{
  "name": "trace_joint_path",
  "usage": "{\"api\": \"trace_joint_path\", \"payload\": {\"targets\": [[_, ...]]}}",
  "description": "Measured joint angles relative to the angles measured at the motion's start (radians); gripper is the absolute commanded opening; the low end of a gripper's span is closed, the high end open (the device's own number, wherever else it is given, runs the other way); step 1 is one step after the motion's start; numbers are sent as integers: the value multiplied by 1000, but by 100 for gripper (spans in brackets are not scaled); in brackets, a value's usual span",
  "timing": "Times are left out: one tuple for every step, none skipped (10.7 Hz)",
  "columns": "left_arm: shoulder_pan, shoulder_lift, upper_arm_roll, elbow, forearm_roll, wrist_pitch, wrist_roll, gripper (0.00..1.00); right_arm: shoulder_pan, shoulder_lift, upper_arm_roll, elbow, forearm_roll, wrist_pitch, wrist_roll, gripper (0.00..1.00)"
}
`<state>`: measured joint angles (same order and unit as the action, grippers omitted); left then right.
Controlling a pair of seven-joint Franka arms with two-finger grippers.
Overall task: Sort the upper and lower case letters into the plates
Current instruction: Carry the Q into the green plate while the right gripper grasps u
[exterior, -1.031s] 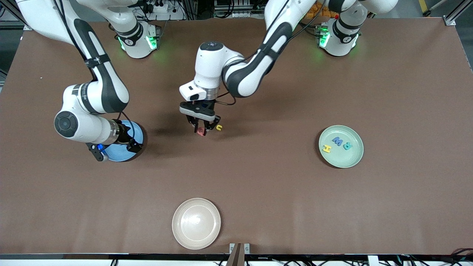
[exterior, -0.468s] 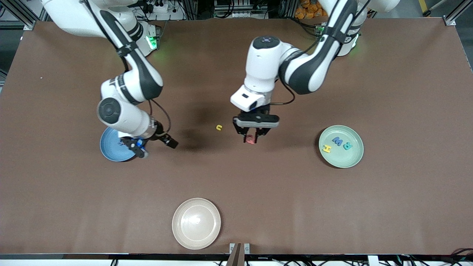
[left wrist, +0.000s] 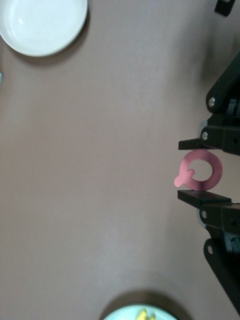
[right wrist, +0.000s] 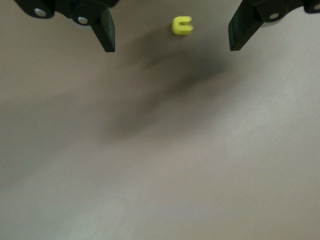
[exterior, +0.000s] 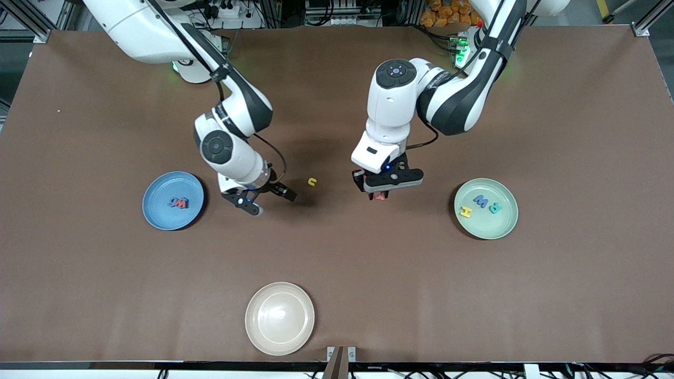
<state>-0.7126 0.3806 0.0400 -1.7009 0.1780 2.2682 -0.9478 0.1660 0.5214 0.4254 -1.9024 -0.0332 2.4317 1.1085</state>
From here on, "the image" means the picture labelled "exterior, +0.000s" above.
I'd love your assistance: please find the blue plate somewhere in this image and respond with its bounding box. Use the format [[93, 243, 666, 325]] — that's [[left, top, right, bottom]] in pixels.
[[142, 171, 205, 231]]

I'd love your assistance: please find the black cable bundle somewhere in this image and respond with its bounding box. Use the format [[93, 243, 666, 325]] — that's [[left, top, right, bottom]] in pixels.
[[645, 353, 674, 379]]

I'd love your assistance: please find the white right camera mount block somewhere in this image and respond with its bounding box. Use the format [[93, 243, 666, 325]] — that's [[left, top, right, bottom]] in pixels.
[[217, 173, 254, 195]]

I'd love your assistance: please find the aluminium frame profile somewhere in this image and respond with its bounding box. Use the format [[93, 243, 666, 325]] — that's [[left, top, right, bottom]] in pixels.
[[0, 0, 53, 43], [633, 0, 674, 37]]

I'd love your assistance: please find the beige plate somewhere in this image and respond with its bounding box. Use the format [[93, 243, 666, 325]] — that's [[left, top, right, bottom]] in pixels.
[[245, 282, 315, 356]]

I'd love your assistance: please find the grey electronics box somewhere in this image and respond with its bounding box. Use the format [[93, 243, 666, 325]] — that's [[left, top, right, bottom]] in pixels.
[[304, 0, 385, 27]]

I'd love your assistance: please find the white left camera mount block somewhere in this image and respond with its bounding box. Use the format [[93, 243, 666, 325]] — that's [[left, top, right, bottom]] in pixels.
[[351, 132, 399, 173]]

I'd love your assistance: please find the orange packet bag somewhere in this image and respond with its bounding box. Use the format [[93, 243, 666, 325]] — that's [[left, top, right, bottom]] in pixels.
[[420, 0, 482, 27]]

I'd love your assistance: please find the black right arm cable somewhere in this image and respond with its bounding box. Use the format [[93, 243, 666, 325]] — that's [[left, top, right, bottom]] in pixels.
[[145, 0, 288, 186]]

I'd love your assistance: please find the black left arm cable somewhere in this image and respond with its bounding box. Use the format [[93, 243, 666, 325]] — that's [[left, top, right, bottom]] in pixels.
[[405, 0, 543, 151]]

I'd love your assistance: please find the green plate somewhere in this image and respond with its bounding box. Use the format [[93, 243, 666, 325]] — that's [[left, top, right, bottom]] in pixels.
[[454, 178, 519, 241]]

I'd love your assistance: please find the brown stand post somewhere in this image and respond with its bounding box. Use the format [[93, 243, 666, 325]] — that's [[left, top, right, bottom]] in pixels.
[[322, 346, 345, 379]]

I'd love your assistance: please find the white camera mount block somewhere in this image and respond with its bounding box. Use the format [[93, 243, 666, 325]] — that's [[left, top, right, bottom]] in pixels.
[[217, 173, 254, 195], [351, 132, 399, 173]]

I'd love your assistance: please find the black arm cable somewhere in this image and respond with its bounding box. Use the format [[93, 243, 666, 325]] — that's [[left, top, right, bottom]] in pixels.
[[145, 0, 288, 186], [405, 0, 543, 151]]

